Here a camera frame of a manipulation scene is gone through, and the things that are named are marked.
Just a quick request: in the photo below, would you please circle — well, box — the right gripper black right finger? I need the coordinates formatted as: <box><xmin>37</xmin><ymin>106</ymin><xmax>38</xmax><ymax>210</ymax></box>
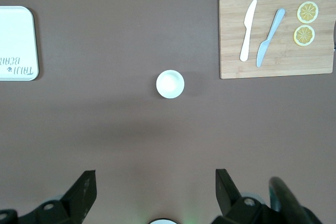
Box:
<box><xmin>212</xmin><ymin>168</ymin><xmax>274</xmax><ymax>224</ymax></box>

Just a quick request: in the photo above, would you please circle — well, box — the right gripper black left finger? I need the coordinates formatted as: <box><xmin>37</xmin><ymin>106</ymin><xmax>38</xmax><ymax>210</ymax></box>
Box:
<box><xmin>18</xmin><ymin>170</ymin><xmax>98</xmax><ymax>224</ymax></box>

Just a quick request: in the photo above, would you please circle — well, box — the white plastic knife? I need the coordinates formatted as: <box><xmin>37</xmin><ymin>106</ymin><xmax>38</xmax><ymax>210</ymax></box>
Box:
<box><xmin>239</xmin><ymin>0</ymin><xmax>258</xmax><ymax>62</ymax></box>

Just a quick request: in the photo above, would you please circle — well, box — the bamboo cutting board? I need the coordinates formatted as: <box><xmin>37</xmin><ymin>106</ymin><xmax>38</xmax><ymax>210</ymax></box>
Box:
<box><xmin>218</xmin><ymin>0</ymin><xmax>336</xmax><ymax>80</ymax></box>

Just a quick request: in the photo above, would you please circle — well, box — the white plastic cup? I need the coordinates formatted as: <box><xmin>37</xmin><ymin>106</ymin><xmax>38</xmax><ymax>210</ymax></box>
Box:
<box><xmin>155</xmin><ymin>69</ymin><xmax>185</xmax><ymax>100</ymax></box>

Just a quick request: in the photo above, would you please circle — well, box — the yellow lemon slice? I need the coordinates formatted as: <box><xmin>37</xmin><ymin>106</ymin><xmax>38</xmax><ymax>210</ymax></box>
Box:
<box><xmin>293</xmin><ymin>25</ymin><xmax>316</xmax><ymax>47</ymax></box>
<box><xmin>297</xmin><ymin>1</ymin><xmax>319</xmax><ymax>24</ymax></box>

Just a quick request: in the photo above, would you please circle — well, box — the grey plastic knife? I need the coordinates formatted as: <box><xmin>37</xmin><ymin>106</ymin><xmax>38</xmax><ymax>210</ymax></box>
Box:
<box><xmin>256</xmin><ymin>8</ymin><xmax>286</xmax><ymax>68</ymax></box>

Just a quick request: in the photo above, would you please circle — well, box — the beige bear print tray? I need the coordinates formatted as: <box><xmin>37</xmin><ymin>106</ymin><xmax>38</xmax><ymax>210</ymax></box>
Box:
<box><xmin>0</xmin><ymin>5</ymin><xmax>39</xmax><ymax>81</ymax></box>

